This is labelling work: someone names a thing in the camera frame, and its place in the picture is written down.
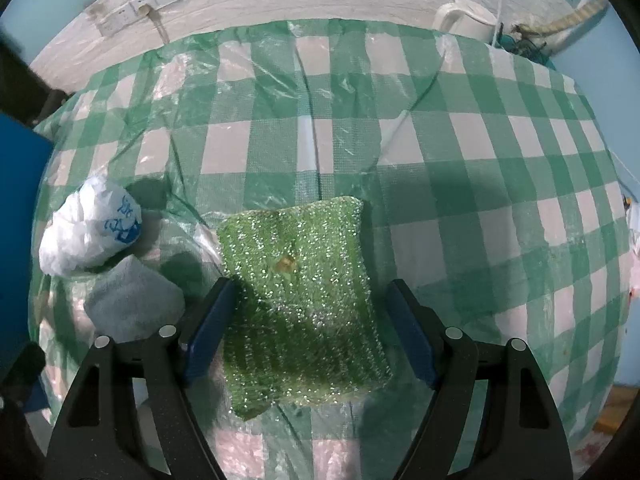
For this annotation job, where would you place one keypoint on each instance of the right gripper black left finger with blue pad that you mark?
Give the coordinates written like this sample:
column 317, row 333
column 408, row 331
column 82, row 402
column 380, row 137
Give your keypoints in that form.
column 127, row 415

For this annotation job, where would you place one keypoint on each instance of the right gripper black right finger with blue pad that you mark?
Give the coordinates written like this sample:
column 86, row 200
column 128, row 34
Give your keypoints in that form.
column 491, row 415

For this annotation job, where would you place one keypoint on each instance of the grey sock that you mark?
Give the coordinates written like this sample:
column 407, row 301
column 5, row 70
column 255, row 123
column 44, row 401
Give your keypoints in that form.
column 132, row 301

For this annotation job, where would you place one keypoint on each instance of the green glitter sponge cloth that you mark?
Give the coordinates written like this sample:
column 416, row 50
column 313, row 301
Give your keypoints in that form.
column 303, row 329

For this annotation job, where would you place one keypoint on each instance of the blue cardboard box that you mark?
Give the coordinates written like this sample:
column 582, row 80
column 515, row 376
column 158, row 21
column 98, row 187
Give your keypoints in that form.
column 24, row 157

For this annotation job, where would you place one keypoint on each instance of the green checkered tablecloth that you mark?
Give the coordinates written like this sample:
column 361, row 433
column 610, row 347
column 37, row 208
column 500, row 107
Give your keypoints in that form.
column 486, row 183

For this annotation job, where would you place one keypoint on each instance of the black hanging clothes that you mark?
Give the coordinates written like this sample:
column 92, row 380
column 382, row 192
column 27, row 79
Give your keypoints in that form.
column 24, row 96

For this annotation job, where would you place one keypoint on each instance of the teal plastic basket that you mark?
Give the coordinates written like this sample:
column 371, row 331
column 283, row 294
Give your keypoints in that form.
column 535, row 52

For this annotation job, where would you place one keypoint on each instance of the white electric kettle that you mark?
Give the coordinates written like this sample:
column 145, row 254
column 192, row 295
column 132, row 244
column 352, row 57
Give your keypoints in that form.
column 466, row 18

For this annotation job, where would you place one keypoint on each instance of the white wall socket strip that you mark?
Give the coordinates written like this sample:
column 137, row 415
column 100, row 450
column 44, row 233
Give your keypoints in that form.
column 128, row 14

